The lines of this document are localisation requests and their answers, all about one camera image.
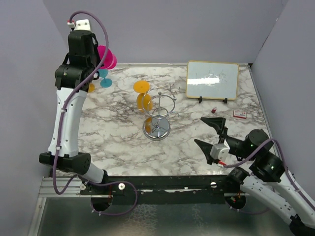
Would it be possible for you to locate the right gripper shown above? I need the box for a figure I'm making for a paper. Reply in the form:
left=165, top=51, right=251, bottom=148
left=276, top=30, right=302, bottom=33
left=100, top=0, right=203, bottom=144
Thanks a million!
left=194, top=117, right=256, bottom=163

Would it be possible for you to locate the pink wine glass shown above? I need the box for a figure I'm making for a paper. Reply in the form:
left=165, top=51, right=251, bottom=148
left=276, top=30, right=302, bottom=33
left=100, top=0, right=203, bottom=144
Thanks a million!
left=97, top=45, right=117, bottom=70

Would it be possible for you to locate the blue wine glass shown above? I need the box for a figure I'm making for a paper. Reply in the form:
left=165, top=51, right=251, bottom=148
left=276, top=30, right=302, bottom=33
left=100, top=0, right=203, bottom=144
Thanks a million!
left=98, top=69, right=112, bottom=88

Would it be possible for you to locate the yellow wine glass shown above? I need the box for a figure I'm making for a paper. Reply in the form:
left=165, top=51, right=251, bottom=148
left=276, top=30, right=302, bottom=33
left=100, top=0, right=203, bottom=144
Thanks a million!
left=88, top=83, right=95, bottom=93
left=133, top=80, right=153, bottom=113

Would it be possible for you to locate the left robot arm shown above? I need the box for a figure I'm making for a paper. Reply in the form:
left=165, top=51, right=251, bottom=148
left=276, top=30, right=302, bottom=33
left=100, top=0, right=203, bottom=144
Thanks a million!
left=39, top=30, right=109, bottom=194

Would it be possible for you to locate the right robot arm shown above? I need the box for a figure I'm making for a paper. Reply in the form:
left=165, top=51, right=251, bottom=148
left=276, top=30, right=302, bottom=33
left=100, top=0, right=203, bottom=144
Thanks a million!
left=194, top=117, right=315, bottom=236

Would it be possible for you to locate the chrome wine glass rack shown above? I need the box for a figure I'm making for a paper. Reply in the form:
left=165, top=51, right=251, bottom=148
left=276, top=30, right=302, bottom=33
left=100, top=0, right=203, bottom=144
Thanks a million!
left=142, top=84, right=180, bottom=141

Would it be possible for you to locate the red white eraser card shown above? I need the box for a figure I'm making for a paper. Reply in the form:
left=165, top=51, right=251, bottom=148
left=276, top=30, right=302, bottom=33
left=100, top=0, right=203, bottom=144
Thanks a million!
left=233, top=110, right=247, bottom=119

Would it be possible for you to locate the yellow framed whiteboard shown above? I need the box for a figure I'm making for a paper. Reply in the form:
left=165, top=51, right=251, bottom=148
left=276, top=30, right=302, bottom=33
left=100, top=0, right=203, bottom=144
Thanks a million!
left=186, top=60, right=240, bottom=100

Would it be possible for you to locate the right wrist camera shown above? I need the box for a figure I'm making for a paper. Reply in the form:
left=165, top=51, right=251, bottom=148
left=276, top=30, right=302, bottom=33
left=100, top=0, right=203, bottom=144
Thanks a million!
left=210, top=142, right=230, bottom=164

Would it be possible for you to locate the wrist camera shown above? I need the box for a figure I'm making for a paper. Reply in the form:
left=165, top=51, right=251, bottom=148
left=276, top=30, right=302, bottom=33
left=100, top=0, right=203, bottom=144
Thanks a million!
left=67, top=19, right=92, bottom=31
left=210, top=142, right=230, bottom=164

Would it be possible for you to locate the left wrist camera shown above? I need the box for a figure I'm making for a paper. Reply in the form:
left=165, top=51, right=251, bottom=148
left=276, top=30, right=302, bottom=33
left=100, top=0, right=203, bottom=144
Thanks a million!
left=67, top=19, right=92, bottom=31

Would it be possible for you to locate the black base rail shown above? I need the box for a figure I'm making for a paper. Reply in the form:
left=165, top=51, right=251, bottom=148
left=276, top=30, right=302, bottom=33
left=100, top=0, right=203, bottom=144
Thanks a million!
left=80, top=175, right=241, bottom=205

